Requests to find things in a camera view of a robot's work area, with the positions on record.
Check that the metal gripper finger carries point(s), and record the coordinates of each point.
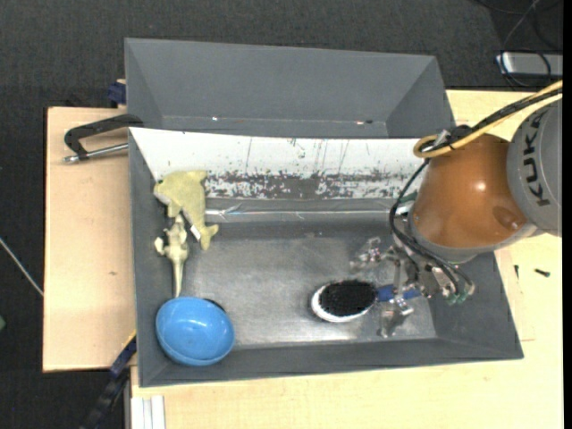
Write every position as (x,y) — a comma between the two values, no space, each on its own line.
(372,254)
(399,307)

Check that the blue and white hairbrush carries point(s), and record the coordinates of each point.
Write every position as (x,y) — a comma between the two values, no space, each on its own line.
(346,300)

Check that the grey metal bin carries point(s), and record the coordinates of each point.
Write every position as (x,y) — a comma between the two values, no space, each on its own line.
(277,257)

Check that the small black screw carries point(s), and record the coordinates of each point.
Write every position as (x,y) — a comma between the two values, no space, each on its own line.
(542,273)

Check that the yellow-green plush dolphin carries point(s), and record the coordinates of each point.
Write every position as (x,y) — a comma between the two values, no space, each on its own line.
(190,195)

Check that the blue plastic bowl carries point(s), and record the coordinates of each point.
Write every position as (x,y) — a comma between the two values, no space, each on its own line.
(194,331)

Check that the pale toy lizard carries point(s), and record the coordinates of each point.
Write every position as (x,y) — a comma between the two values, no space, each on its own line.
(176,250)

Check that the pale wood flat board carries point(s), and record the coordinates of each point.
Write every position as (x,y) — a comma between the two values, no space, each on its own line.
(89,239)

